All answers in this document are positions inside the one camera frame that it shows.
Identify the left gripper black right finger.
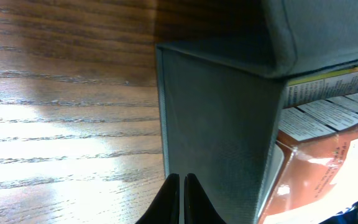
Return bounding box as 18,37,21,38
184,173,226,224

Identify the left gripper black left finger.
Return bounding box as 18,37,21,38
136,174,180,224

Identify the black cardboard box with lid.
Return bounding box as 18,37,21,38
155,0,358,223

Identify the brown chocolate box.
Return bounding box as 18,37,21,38
259,93,358,224

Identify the yellow green snack box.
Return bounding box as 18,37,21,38
284,67,358,108

